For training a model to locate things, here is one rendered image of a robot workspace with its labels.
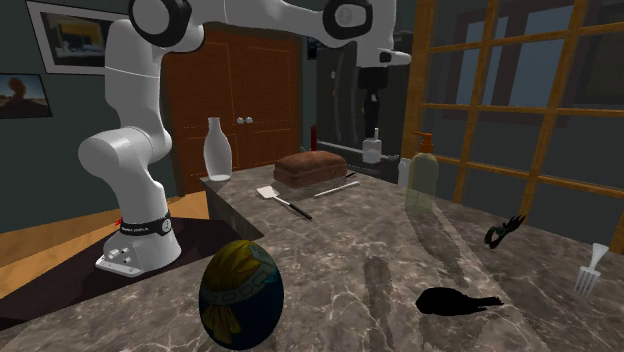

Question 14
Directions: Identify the dark refrigerator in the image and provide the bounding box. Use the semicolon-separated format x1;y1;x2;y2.
314;30;417;184

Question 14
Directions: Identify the small white bottle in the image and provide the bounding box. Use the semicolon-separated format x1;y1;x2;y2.
362;127;383;165

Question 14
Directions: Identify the brown bread loaf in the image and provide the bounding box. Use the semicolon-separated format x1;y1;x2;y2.
272;149;349;190

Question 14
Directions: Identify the brown wooden double door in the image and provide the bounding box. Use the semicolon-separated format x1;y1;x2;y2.
162;25;302;197

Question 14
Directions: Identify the green soap dispenser, orange pump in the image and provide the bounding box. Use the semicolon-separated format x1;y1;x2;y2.
404;131;440;214

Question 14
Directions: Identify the long white knife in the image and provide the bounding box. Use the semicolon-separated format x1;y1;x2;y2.
313;180;361;199

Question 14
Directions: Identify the white glass vase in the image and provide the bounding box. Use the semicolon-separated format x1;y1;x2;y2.
203;116;234;183

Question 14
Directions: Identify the dark green curled object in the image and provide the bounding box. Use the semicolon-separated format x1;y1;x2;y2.
483;214;528;250

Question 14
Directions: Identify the black oblong object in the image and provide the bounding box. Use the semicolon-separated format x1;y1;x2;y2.
414;286;505;318

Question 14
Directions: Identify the blue and yellow decorated egg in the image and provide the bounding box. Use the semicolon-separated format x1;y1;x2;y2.
198;238;286;352

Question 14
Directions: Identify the white fork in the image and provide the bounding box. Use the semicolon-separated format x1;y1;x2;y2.
573;242;611;299

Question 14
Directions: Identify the dark robot stand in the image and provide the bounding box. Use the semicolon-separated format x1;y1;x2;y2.
0;216;265;333

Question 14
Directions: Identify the white spatula with black handle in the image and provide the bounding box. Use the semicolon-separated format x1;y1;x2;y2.
256;185;314;221

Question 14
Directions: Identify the window with wooden frame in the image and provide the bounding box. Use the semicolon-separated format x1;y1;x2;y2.
399;0;624;256

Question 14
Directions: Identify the white framed wall picture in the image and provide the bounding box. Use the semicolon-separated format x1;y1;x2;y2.
25;0;132;77

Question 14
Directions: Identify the dark framed wall picture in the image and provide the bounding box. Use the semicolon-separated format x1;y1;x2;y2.
0;72;54;120

